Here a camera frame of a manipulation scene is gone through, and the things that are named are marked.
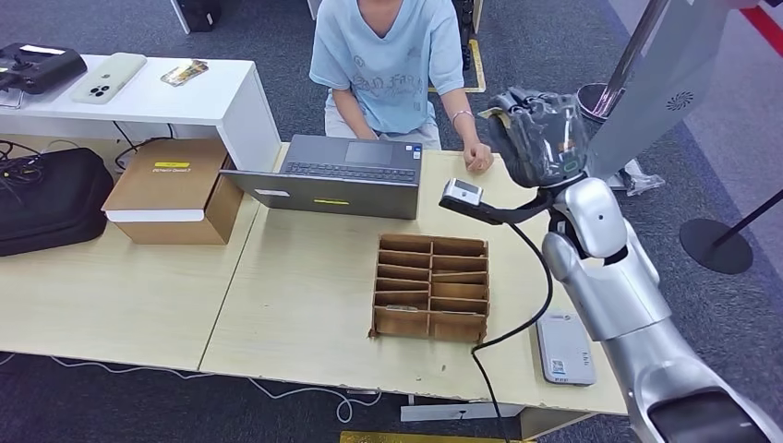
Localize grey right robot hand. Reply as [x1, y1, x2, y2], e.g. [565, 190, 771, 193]
[486, 87, 592, 189]

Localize person's left hand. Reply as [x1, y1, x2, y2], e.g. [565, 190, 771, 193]
[463, 141, 496, 174]

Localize person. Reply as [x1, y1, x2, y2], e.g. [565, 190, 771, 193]
[308, 0, 496, 174]

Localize white card reader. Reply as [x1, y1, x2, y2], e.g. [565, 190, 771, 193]
[536, 311, 597, 387]

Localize yellow floor tape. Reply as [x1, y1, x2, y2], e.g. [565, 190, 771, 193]
[339, 430, 521, 443]
[428, 38, 488, 94]

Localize clear plastic wrap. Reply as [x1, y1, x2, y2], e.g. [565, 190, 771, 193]
[616, 159, 666, 197]

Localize cardboard slot organizer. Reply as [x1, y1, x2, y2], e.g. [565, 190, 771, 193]
[367, 233, 490, 343]

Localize grey panel stand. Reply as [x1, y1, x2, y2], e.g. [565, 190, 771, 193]
[584, 0, 732, 185]

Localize grey laptop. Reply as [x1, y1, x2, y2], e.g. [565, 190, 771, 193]
[220, 134, 425, 222]

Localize white desk foot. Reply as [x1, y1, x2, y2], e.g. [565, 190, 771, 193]
[400, 401, 527, 423]

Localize white shelf desk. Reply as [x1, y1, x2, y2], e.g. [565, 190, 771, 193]
[0, 54, 283, 174]

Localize brown cardboard box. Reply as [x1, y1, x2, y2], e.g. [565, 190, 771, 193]
[101, 137, 245, 247]

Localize black cabinet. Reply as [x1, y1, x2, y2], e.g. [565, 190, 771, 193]
[169, 0, 223, 34]

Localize pale smartphone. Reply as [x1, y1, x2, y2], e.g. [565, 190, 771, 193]
[70, 52, 149, 105]

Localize black carry bag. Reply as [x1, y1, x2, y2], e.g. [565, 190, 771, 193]
[0, 146, 115, 258]

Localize black device case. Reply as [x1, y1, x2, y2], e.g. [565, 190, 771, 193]
[0, 42, 88, 96]

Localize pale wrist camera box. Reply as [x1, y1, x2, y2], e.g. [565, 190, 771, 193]
[441, 178, 485, 208]

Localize black camera bracket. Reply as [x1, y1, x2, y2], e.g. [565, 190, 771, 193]
[438, 189, 555, 226]

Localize chrome stanchion post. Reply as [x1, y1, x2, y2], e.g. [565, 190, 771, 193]
[573, 0, 671, 124]

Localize black camera cable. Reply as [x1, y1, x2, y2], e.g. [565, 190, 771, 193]
[471, 222, 555, 443]

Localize black stanchion post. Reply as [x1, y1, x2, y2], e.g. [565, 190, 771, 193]
[679, 186, 783, 276]

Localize black power cable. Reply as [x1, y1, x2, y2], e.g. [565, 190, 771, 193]
[112, 121, 175, 173]

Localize white floor cable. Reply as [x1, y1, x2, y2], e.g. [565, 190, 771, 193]
[0, 351, 383, 425]

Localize black cable bundle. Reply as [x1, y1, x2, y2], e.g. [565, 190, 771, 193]
[0, 138, 44, 191]

